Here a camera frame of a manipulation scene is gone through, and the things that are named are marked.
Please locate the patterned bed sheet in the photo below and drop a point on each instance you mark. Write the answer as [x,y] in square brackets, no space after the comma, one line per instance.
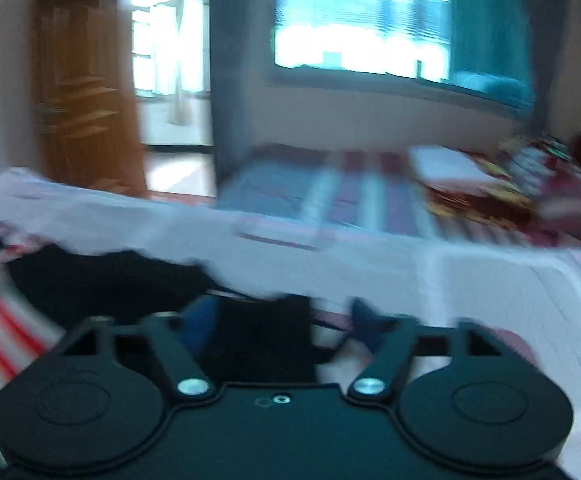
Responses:
[534,292]

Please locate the large window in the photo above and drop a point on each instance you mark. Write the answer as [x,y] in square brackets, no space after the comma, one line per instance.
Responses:
[330,42]

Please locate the striped knit sweater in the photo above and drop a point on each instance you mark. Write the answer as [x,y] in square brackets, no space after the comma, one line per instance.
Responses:
[46,290]

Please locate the brown wooden door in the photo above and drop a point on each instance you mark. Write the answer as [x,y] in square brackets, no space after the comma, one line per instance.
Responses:
[84,96]

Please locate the patterned pillow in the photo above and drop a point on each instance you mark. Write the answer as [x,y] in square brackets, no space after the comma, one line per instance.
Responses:
[538,166]

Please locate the folded white blanket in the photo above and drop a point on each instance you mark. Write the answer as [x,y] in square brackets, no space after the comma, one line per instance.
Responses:
[447,170]

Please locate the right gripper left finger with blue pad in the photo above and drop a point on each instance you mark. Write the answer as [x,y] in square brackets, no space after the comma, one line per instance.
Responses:
[176,372]

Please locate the teal blanket outside window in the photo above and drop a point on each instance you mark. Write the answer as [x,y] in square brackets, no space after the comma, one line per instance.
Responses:
[505,90]

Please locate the grey curtain right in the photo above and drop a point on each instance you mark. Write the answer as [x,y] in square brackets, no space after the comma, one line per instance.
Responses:
[546,24]

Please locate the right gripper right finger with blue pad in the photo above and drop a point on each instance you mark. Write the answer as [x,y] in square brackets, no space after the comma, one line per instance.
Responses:
[392,341]

